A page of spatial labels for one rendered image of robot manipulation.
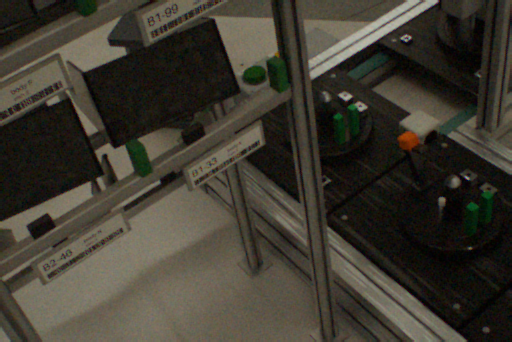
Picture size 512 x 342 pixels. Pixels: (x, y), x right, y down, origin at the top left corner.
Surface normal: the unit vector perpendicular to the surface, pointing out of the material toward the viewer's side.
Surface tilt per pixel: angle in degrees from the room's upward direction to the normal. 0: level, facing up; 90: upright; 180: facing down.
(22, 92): 90
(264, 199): 0
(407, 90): 0
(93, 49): 0
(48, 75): 90
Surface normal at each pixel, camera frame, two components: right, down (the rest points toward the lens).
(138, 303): -0.15, -0.70
